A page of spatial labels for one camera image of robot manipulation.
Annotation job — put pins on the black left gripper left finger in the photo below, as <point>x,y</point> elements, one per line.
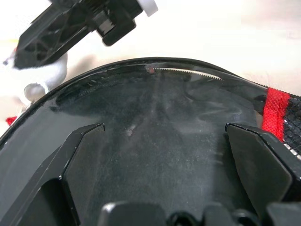
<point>42,193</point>

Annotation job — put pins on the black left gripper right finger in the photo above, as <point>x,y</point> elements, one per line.
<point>265,164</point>

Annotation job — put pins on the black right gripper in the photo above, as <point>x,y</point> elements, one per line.
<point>115,21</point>

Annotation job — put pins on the black red clear paddle case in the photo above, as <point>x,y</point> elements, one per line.
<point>275,110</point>

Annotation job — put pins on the black rubber table tennis paddle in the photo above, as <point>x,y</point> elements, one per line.
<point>152,146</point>

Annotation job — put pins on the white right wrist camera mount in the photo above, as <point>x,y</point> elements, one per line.
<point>148,7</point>

